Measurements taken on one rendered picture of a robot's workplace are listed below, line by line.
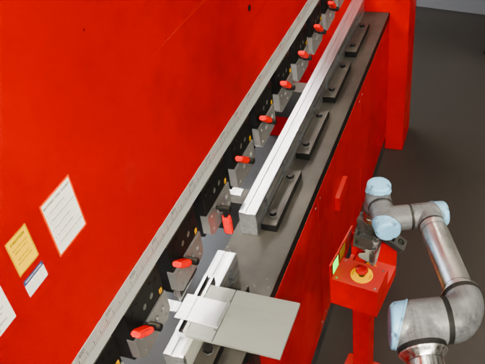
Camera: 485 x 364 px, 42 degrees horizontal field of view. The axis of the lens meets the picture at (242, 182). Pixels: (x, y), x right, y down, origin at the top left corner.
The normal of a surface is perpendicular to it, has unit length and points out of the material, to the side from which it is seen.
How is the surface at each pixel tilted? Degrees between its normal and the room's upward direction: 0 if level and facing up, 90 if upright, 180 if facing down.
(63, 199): 90
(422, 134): 0
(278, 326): 0
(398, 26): 90
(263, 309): 0
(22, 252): 90
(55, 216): 90
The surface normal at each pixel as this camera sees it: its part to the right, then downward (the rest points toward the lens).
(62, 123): 0.93, 0.14
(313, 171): -0.11, -0.77
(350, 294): -0.47, 0.60
